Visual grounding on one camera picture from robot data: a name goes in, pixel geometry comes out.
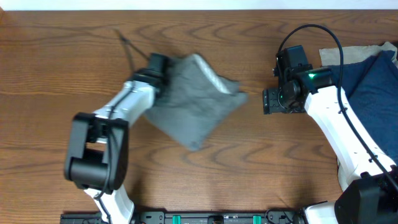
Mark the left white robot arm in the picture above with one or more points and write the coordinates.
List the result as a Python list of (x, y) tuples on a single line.
[(97, 153)]

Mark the blue denim garment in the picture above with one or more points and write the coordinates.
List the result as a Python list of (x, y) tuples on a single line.
[(371, 89)]

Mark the beige folded garment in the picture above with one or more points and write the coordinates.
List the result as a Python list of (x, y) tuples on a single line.
[(356, 54)]

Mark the grey shorts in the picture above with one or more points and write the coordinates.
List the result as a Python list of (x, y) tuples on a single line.
[(195, 102)]

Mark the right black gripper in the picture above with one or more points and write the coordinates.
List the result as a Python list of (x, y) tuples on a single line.
[(267, 101)]

